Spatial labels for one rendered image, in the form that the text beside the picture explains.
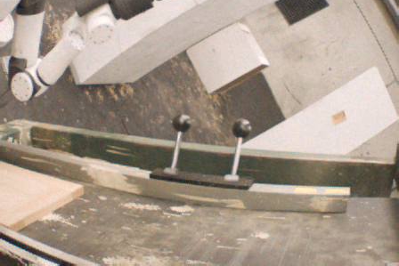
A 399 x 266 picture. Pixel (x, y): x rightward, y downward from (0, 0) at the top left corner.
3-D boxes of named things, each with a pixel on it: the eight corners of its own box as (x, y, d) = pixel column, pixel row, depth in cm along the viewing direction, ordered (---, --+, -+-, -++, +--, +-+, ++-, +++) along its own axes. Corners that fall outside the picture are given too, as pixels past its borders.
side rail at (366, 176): (42, 155, 145) (39, 122, 143) (387, 194, 113) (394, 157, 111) (33, 158, 140) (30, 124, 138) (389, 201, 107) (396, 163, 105)
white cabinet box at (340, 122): (221, 158, 529) (374, 68, 459) (244, 205, 522) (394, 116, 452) (199, 166, 473) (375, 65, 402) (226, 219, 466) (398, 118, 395)
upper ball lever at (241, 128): (223, 187, 99) (235, 122, 103) (241, 189, 98) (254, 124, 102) (219, 182, 96) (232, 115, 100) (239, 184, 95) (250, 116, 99)
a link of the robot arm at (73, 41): (119, 20, 101) (80, 60, 107) (114, -2, 106) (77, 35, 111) (100, 11, 97) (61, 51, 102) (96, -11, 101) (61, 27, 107)
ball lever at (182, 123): (165, 179, 103) (176, 116, 107) (183, 181, 102) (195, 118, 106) (158, 174, 99) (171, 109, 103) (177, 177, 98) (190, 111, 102)
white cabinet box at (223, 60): (199, 52, 640) (247, 26, 616) (221, 93, 633) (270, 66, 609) (185, 50, 598) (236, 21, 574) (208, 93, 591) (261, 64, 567)
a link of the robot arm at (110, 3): (142, 27, 102) (95, 52, 103) (133, -1, 107) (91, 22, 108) (123, -3, 92) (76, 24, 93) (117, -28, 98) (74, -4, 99)
